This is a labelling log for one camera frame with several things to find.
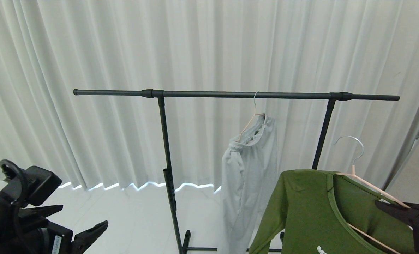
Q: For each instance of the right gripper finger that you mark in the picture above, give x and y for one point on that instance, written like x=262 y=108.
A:
x=396 y=211

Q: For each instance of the green garment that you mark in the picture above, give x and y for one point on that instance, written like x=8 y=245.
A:
x=301 y=211

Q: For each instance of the pale grey shorts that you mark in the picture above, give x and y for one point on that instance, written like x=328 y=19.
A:
x=248 y=183

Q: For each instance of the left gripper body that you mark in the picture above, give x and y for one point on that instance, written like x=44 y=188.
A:
x=40 y=240

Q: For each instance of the black clothes rack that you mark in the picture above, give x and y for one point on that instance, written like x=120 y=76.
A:
x=230 y=94

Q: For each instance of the white curtain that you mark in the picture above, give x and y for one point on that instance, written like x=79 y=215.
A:
x=89 y=53

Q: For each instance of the pink clothes hanger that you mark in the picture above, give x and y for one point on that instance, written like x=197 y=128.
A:
x=254 y=113
x=353 y=170

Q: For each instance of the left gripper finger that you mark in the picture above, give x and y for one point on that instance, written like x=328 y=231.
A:
x=91 y=236
x=43 y=211

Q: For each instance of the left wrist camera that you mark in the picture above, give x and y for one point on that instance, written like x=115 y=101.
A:
x=36 y=183

